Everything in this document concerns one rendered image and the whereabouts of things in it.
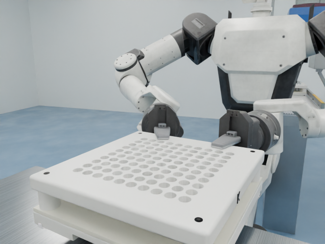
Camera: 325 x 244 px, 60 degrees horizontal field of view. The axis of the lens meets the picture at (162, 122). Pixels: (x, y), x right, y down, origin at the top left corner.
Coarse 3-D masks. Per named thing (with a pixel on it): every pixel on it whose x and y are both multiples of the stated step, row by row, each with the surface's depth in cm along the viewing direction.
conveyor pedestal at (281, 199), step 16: (288, 128) 167; (288, 144) 169; (304, 144) 166; (288, 160) 171; (272, 176) 177; (288, 176) 173; (272, 192) 179; (288, 192) 175; (272, 208) 181; (288, 208) 178; (272, 224) 184; (288, 224) 180
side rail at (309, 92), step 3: (309, 90) 199; (309, 93) 192; (312, 93) 182; (312, 96) 177; (315, 99) 166; (315, 102) 165; (318, 102) 156; (321, 105) 148; (324, 105) 147; (321, 108) 148
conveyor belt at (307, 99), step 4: (292, 96) 194; (296, 96) 194; (300, 96) 194; (304, 96) 194; (304, 100) 178; (308, 100) 178; (308, 104) 164; (312, 104) 164; (316, 108) 151; (284, 112) 154; (288, 112) 154; (292, 112) 153; (292, 116) 155; (296, 116) 154
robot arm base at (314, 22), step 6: (324, 12) 78; (312, 18) 79; (318, 18) 78; (324, 18) 77; (312, 24) 78; (318, 24) 77; (324, 24) 76; (312, 30) 80; (318, 30) 77; (324, 30) 75; (318, 36) 78; (324, 36) 75; (318, 42) 80; (324, 42) 77; (318, 48) 84; (324, 48) 78; (324, 54) 82
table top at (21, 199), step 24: (0, 192) 52; (24, 192) 52; (0, 216) 44; (24, 216) 44; (0, 240) 38; (24, 240) 38; (48, 240) 38; (240, 240) 38; (264, 240) 38; (288, 240) 38
